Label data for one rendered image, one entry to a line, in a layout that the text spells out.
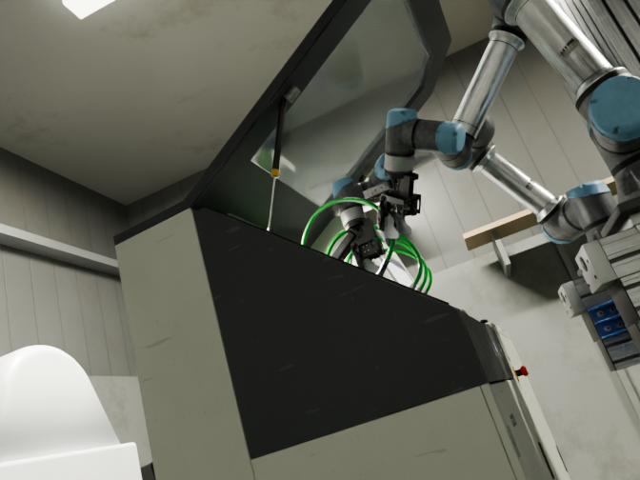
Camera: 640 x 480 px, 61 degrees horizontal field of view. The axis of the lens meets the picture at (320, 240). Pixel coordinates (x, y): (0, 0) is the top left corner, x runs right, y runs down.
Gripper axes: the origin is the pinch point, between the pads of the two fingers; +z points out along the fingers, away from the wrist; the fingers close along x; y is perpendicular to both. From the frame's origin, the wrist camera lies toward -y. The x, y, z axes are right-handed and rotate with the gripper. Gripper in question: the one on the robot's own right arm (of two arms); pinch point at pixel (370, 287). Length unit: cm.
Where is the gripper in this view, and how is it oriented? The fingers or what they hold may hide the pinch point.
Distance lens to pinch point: 162.4
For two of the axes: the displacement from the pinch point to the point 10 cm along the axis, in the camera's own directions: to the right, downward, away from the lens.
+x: 4.0, 2.1, 8.9
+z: 2.8, 9.0, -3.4
